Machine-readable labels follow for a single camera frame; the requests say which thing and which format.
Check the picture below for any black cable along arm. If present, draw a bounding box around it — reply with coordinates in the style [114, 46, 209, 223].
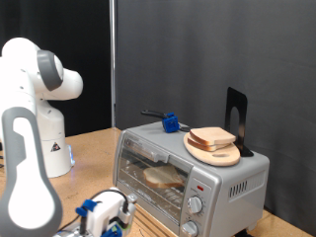
[57, 188, 130, 235]

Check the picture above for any silver toaster oven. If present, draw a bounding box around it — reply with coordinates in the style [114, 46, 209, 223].
[113, 118, 271, 237]

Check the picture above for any blue cable clip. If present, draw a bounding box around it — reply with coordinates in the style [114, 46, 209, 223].
[75, 198, 99, 218]

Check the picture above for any vertical metal pole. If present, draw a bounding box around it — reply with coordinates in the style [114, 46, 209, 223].
[109, 0, 118, 128]

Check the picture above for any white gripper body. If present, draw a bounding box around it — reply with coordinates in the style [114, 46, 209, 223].
[85, 190, 128, 237]

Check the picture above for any white bread slice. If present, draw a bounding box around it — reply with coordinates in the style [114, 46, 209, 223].
[189, 126, 237, 147]
[187, 136, 231, 153]
[142, 164, 186, 190]

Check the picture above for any black metal bookend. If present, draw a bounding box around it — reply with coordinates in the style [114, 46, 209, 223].
[224, 86, 255, 158]

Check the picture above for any silver oven knob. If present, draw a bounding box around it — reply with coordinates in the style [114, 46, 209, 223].
[187, 196, 204, 215]
[181, 220, 199, 237]

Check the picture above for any round wooden plate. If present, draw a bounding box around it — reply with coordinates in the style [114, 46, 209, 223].
[183, 132, 242, 167]

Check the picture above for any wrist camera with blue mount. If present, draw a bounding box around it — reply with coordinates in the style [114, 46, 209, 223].
[101, 203, 136, 237]

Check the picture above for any glass oven door with handle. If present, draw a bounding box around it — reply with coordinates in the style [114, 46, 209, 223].
[115, 131, 196, 229]

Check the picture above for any black spatula with blue block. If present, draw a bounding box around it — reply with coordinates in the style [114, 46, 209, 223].
[140, 109, 193, 134]

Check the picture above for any wire oven rack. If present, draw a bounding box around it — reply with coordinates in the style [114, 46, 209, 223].
[119, 154, 189, 218]

